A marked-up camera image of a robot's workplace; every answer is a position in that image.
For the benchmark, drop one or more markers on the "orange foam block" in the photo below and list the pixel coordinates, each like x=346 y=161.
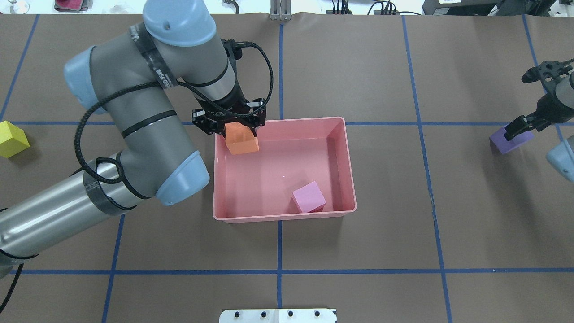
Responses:
x=239 y=139

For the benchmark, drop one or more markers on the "pink plastic bin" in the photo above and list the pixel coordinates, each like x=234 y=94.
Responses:
x=258 y=187

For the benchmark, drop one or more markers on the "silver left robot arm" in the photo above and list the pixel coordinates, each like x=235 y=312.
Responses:
x=130 y=144

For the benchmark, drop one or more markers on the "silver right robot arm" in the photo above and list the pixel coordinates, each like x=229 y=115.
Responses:
x=554 y=108

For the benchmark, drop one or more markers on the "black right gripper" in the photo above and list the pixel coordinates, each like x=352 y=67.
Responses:
x=550 y=107

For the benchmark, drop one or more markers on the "aluminium frame post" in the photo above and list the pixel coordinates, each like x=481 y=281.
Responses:
x=280 y=10

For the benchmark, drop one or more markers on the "pink foam block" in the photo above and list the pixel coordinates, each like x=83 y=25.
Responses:
x=309 y=198

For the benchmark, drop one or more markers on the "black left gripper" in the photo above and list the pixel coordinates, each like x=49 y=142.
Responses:
x=232 y=101

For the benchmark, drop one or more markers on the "purple foam block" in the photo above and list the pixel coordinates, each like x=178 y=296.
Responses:
x=504 y=145

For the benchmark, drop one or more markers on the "yellow foam block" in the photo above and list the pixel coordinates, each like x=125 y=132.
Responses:
x=12 y=140

